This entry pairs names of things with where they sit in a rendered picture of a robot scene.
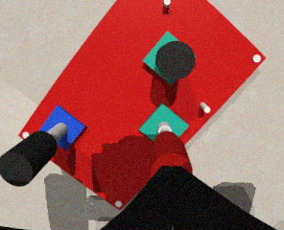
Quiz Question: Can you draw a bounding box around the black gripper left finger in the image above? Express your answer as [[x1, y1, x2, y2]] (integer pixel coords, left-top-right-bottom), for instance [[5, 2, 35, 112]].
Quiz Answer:
[[100, 166, 176, 230]]

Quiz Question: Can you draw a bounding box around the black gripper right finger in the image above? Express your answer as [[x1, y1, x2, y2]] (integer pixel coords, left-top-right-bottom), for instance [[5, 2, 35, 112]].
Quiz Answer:
[[172, 166, 276, 230]]

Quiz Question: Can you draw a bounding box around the red circuit board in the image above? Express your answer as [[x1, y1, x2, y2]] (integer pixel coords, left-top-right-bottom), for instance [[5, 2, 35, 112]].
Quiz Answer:
[[0, 0, 266, 211]]

